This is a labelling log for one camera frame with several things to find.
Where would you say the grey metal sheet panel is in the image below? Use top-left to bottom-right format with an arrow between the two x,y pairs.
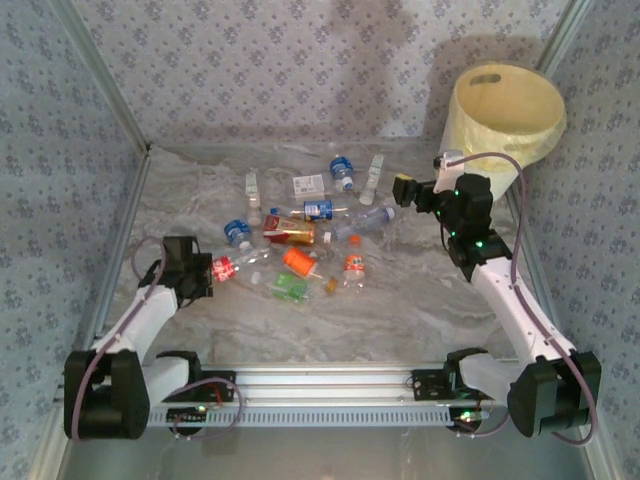
54,427 -> 614,480

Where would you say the clear box white label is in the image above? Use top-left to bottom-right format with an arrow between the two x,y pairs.
292,172 -> 327,197

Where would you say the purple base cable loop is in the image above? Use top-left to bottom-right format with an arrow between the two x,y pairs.
455,413 -> 512,440
169,375 -> 245,442

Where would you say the grey slotted cable duct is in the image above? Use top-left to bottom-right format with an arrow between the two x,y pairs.
147,403 -> 454,429

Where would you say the white bin with yellow liner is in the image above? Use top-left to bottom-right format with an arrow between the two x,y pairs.
438,59 -> 569,199

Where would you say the crushed blue label bottle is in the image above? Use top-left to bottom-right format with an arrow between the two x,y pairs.
328,155 -> 357,194
223,218 -> 255,251

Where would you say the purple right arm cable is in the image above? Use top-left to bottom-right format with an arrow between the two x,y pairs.
447,152 -> 600,447

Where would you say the clear bottle red label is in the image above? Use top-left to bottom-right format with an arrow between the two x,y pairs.
212,247 -> 274,285

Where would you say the red juice carton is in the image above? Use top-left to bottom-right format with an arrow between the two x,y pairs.
262,213 -> 317,247

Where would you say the clear tube bottle green label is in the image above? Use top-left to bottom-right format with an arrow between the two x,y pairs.
358,153 -> 386,206

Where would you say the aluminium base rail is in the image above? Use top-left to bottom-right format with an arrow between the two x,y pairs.
54,363 -> 516,407

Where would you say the blue yellow label bottle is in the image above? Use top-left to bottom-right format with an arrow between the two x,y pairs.
287,198 -> 351,224

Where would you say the orange plastic bottle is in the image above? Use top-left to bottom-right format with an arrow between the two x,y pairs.
282,247 -> 321,281

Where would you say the orange cap orange label bottle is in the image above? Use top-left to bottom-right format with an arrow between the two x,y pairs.
342,234 -> 369,289

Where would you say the aluminium frame post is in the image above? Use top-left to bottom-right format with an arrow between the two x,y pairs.
49,0 -> 154,154
535,0 -> 594,76

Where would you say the black controller board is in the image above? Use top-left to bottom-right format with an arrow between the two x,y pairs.
448,405 -> 496,431
166,405 -> 210,422

